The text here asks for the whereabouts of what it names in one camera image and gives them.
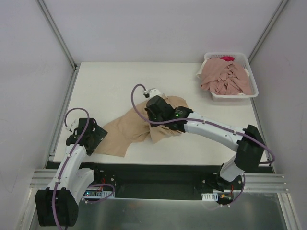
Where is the beige t shirt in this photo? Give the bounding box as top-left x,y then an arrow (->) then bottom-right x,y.
94,108 -> 181,157

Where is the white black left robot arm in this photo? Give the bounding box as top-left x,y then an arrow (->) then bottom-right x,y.
35,118 -> 107,227

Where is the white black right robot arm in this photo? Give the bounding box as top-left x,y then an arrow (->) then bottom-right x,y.
145,96 -> 264,191

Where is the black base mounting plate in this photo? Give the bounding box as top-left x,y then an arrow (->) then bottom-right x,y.
81,162 -> 244,201

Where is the pink t shirt pile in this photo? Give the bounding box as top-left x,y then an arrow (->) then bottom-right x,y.
200,58 -> 252,96

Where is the magenta cloth in basket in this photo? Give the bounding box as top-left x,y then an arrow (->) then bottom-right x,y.
219,56 -> 235,62

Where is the white plastic basket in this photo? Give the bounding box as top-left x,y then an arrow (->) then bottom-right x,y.
197,52 -> 259,102

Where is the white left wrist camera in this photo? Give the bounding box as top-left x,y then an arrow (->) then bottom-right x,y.
66,119 -> 78,132

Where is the left white cable duct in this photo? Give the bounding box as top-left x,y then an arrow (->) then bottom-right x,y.
83,189 -> 115,200

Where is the white cable duct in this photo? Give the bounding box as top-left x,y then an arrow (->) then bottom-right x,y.
83,189 -> 115,200
201,192 -> 219,202

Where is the right white cable duct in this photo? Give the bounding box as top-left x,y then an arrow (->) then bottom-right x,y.
201,192 -> 219,202

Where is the aluminium frame rail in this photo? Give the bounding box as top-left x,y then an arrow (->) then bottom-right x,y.
29,169 -> 290,193

